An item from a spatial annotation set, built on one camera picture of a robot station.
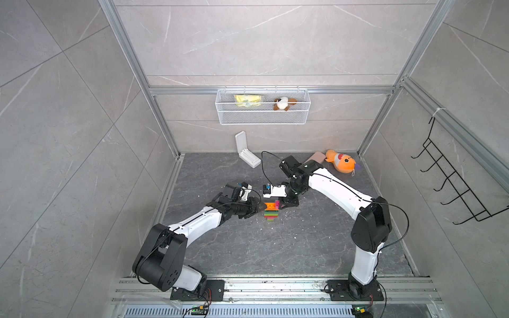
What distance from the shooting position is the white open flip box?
1.13 m

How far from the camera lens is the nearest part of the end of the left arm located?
0.66 metres

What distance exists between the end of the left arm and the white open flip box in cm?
37
